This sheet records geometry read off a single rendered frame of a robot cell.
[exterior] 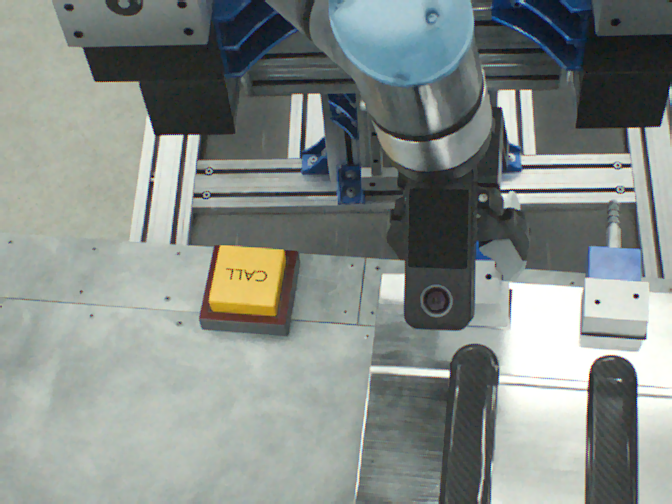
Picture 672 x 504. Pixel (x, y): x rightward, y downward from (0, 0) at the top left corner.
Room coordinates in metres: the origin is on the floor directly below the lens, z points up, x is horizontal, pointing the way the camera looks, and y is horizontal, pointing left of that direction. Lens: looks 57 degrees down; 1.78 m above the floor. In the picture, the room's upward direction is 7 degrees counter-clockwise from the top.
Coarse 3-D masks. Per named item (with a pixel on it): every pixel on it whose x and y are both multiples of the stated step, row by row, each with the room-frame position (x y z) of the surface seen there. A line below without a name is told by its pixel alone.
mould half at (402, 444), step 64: (384, 320) 0.50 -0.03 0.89; (512, 320) 0.49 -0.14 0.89; (576, 320) 0.48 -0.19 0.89; (384, 384) 0.45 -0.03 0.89; (512, 384) 0.43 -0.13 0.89; (576, 384) 0.43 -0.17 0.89; (640, 384) 0.42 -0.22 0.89; (384, 448) 0.39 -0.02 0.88; (512, 448) 0.38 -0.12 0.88; (576, 448) 0.37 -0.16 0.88; (640, 448) 0.37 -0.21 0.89
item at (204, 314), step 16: (288, 256) 0.62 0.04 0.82; (288, 272) 0.60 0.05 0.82; (208, 288) 0.60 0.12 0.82; (288, 288) 0.59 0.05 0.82; (208, 304) 0.58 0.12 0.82; (288, 304) 0.57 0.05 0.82; (224, 320) 0.56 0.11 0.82; (240, 320) 0.56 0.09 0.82; (256, 320) 0.56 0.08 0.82; (272, 320) 0.56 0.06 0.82
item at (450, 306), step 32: (416, 192) 0.48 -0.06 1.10; (448, 192) 0.47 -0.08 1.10; (416, 224) 0.46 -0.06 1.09; (448, 224) 0.46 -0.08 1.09; (416, 256) 0.44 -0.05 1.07; (448, 256) 0.44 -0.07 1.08; (416, 288) 0.43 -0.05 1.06; (448, 288) 0.42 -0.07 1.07; (416, 320) 0.41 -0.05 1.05; (448, 320) 0.41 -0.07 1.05
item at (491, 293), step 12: (480, 252) 0.53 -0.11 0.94; (480, 264) 0.51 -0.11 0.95; (492, 264) 0.51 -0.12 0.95; (480, 276) 0.50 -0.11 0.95; (492, 276) 0.50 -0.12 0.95; (480, 288) 0.49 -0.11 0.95; (492, 288) 0.49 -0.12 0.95; (504, 288) 0.50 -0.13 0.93; (480, 300) 0.48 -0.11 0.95; (492, 300) 0.48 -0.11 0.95; (504, 300) 0.49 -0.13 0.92; (480, 312) 0.48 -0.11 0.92; (492, 312) 0.48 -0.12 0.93; (504, 312) 0.48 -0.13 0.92; (468, 324) 0.49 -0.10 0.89; (480, 324) 0.49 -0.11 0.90; (492, 324) 0.48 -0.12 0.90; (504, 324) 0.48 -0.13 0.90
